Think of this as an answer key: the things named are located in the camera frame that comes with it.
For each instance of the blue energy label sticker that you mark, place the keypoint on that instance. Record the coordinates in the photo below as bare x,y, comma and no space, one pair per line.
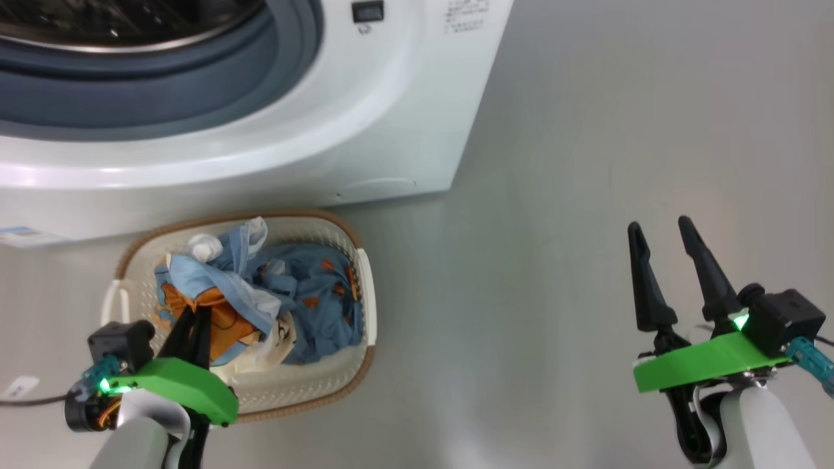
26,236

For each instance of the cream perforated laundry basket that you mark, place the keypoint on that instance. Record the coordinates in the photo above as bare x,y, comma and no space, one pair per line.
313,384

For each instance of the black text warning label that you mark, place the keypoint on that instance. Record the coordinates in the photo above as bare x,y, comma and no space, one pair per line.
466,16

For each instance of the dark blue printed garment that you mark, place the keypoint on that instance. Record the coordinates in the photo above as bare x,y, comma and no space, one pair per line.
319,306

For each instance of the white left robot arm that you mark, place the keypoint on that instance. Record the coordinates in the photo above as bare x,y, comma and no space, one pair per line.
137,443

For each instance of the white front-load washing machine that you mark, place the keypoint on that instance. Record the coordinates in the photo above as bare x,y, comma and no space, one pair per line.
391,130

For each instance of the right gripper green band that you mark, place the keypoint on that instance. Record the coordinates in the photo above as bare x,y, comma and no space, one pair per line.
704,365

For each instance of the light blue orange garment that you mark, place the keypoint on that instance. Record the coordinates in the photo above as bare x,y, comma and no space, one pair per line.
195,280

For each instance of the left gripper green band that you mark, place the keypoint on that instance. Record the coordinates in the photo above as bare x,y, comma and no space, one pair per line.
189,387

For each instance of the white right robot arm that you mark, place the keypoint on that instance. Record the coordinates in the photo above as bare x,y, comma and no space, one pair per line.
762,430

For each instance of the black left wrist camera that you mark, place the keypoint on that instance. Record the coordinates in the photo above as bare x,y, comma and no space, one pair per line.
120,342

